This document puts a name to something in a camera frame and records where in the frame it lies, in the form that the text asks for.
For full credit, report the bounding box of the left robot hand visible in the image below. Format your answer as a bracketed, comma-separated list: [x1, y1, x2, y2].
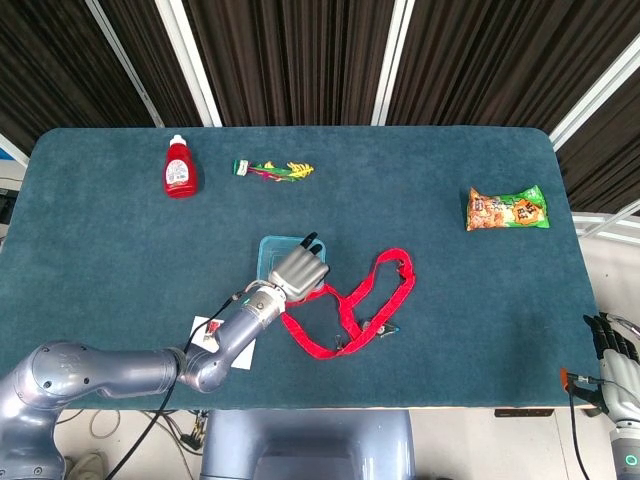
[267, 231, 331, 304]

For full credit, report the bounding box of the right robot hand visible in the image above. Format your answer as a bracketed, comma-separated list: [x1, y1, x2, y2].
[559, 311, 640, 424]

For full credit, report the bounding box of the blue container lid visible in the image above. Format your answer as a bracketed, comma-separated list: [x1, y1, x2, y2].
[257, 234, 329, 289]

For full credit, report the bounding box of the white card with red print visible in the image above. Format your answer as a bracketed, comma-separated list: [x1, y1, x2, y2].
[183, 315, 257, 371]

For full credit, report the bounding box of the colourful feather toy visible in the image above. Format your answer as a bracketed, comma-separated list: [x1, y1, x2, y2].
[232, 158, 316, 184]

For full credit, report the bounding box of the metal clip with blue tip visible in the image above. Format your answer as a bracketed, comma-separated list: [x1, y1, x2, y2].
[360, 319, 403, 340]

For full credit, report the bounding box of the teal carpet table mat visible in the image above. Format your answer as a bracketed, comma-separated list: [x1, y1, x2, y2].
[0, 125, 596, 412]

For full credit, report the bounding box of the red ketchup squeeze bottle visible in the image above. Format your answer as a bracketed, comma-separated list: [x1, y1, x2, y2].
[163, 134, 200, 200]

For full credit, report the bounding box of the blue-grey robot torso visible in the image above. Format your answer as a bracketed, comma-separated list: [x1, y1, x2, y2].
[199, 409, 417, 480]

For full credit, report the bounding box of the green orange snack bag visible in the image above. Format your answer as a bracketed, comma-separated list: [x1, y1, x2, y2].
[465, 184, 550, 233]

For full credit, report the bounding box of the dark brown pleated curtain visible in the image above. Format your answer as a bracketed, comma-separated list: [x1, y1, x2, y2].
[0, 0, 640, 216]

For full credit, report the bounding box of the grey shoe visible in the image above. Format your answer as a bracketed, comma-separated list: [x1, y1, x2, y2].
[64, 452, 107, 480]

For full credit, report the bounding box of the black right hand cable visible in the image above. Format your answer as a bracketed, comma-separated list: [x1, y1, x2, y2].
[567, 387, 600, 480]

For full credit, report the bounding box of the red lanyard strap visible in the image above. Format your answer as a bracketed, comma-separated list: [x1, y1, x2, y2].
[281, 248, 416, 360]

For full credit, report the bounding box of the white metal frame rail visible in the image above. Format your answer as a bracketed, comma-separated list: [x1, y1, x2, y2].
[572, 202, 640, 246]

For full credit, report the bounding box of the black floor cable bundle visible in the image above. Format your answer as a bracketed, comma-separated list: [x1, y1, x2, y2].
[142, 408, 210, 455]

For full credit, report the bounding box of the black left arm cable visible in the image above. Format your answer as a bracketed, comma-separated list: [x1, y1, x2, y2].
[104, 292, 246, 480]

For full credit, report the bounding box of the white frame post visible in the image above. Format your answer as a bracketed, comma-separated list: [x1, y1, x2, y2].
[548, 39, 640, 150]
[371, 0, 417, 127]
[154, 0, 223, 127]

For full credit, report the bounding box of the white floor cable loop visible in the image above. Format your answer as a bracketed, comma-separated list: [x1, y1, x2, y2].
[89, 410, 122, 441]

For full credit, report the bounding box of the thin grey frame post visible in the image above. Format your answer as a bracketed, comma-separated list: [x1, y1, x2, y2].
[84, 0, 165, 127]

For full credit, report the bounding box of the white frame with blue sticker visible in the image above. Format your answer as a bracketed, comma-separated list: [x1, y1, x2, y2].
[0, 132, 30, 169]

